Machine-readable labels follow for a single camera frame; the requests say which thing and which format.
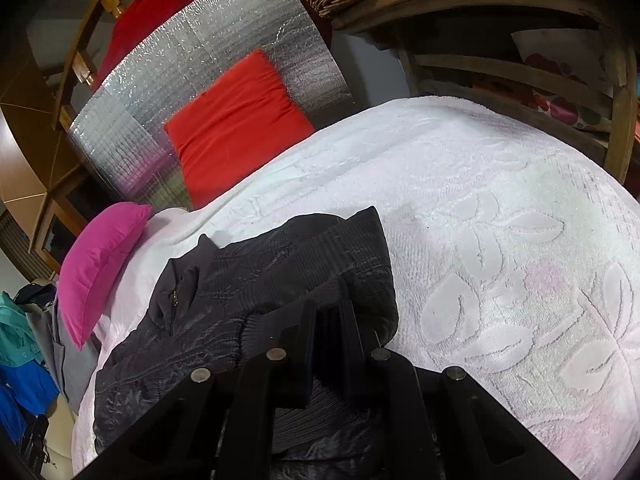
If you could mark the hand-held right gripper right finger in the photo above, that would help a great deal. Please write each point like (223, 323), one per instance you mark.
(352, 360)

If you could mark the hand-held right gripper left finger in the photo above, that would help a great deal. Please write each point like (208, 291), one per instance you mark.
(302, 360)

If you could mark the black quilted jacket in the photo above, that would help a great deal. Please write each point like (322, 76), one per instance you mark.
(280, 270)

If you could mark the white embossed floral blanket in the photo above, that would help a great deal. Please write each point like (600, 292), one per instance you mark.
(475, 185)

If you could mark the pink pillow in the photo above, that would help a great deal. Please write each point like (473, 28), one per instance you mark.
(100, 265)

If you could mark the grey garment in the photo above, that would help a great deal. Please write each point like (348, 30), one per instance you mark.
(70, 370)

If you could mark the red cushion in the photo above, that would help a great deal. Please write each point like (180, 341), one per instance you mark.
(235, 125)

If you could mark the blue garment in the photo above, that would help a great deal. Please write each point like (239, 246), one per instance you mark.
(25, 390)

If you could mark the teal garment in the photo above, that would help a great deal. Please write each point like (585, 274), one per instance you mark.
(15, 330)

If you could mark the silver foil insulation mat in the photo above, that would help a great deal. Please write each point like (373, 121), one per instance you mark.
(200, 45)

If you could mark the brown wooden cabinet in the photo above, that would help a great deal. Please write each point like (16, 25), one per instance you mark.
(25, 160)

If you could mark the white floral printed cloth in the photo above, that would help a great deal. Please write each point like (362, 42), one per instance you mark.
(565, 67)

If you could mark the red cloth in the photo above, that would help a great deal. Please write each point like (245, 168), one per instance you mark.
(150, 5)

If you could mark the curved wooden headboard rail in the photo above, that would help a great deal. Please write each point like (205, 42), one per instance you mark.
(82, 25)

